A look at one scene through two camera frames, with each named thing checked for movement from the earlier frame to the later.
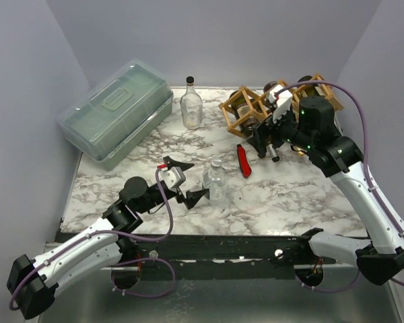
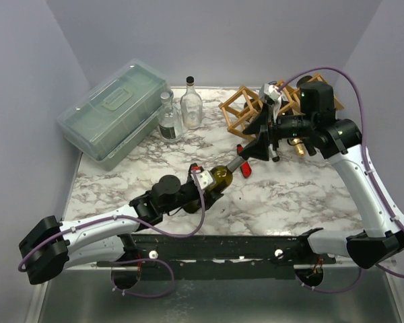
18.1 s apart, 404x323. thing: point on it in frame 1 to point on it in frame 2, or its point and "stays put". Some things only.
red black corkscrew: (244, 161) stays put
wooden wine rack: (246, 103) stays put
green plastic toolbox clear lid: (102, 122) stays put
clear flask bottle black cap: (191, 105) stays put
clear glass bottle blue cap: (216, 179) to (170, 120)
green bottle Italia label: (241, 107) to (223, 177)
